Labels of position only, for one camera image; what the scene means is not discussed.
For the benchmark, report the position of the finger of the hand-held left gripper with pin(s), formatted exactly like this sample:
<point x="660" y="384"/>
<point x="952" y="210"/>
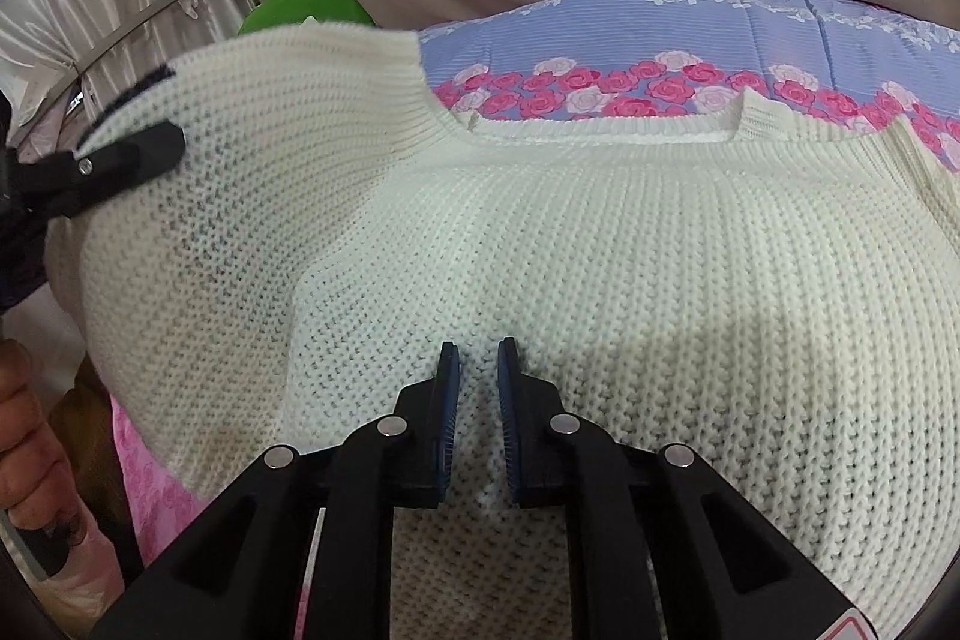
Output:
<point x="112" y="166"/>

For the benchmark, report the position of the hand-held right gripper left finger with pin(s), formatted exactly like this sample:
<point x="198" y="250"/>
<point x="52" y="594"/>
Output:
<point x="447" y="430"/>

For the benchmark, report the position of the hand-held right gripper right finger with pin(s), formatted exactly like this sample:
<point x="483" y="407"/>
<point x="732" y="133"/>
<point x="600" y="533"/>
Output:
<point x="510" y="430"/>

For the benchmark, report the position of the white red navy knit sweater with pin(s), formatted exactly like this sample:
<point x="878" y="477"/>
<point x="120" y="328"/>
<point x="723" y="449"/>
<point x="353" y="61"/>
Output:
<point x="525" y="250"/>

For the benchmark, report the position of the person's left hand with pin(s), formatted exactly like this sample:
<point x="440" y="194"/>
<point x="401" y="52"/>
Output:
<point x="26" y="437"/>

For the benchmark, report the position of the grey metal pole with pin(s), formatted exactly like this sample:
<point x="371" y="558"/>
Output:
<point x="142" y="14"/>

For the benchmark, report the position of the green cushion with white mark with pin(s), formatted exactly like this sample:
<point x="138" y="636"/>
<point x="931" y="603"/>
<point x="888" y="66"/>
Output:
<point x="307" y="6"/>

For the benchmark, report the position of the pink floral bed sheet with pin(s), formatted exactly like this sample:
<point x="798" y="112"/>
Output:
<point x="675" y="40"/>

